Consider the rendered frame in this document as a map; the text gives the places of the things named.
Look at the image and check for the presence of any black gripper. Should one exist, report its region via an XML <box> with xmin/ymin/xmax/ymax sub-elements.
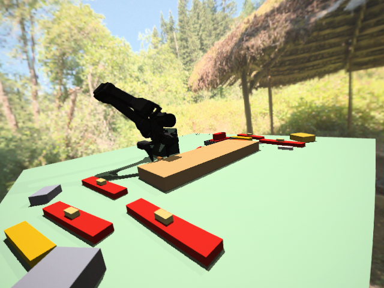
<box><xmin>137</xmin><ymin>127</ymin><xmax>179</xmax><ymax>162</ymax></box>

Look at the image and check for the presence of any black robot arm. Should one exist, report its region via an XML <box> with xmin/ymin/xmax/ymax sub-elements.
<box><xmin>93</xmin><ymin>82</ymin><xmax>176</xmax><ymax>145</ymax></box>

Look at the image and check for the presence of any tan rectangular panel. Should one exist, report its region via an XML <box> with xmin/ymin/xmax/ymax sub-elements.
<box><xmin>137</xmin><ymin>139</ymin><xmax>259</xmax><ymax>191</ymax></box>

